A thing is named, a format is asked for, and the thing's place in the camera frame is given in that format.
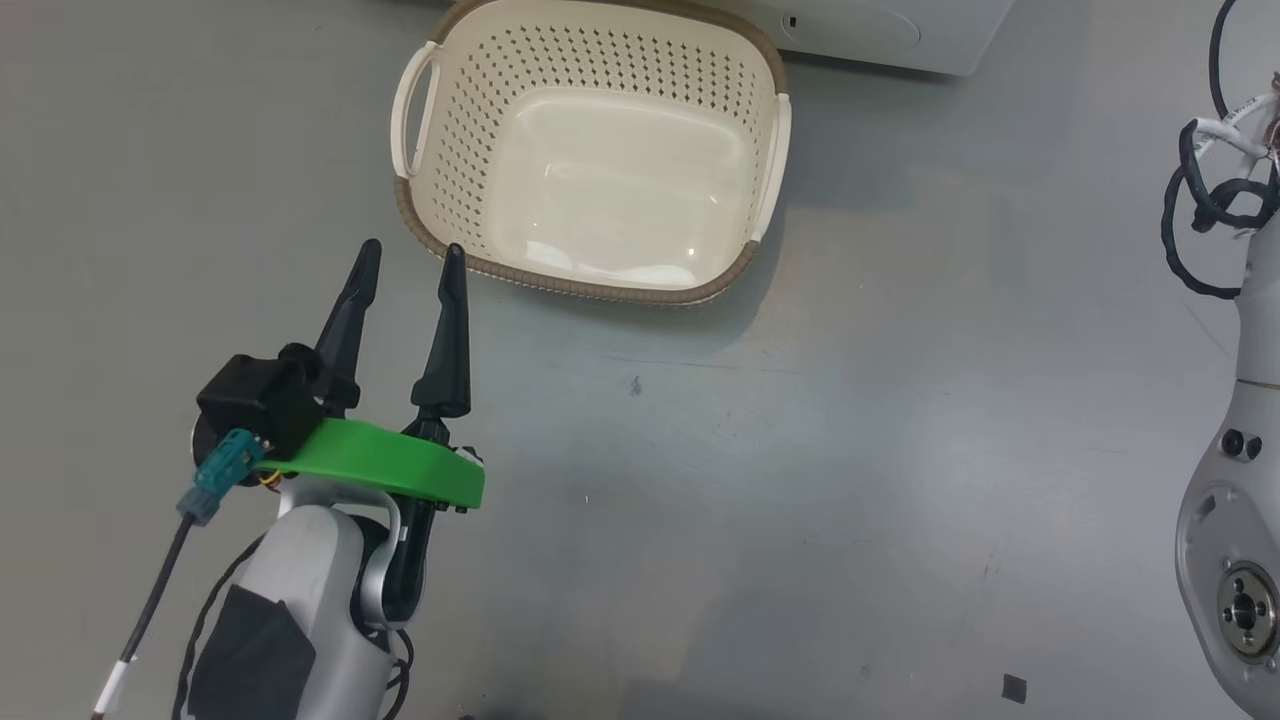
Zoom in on white front-load washing machine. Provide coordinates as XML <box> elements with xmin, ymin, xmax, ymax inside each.
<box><xmin>700</xmin><ymin>0</ymin><xmax>1016</xmax><ymax>77</ymax></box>

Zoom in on right arm black cable bundle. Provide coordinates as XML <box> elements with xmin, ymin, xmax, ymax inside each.
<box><xmin>1160</xmin><ymin>0</ymin><xmax>1280</xmax><ymax>301</ymax></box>

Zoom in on left camera cable teal plug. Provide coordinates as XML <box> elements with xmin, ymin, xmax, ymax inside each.
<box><xmin>90</xmin><ymin>428</ymin><xmax>267</xmax><ymax>720</ymax></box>

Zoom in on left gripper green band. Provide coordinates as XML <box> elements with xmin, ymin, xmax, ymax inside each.
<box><xmin>255</xmin><ymin>238</ymin><xmax>486</xmax><ymax>626</ymax></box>

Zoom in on cream perforated laundry basket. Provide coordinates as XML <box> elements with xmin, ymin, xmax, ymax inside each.
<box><xmin>390</xmin><ymin>0</ymin><xmax>793</xmax><ymax>306</ymax></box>

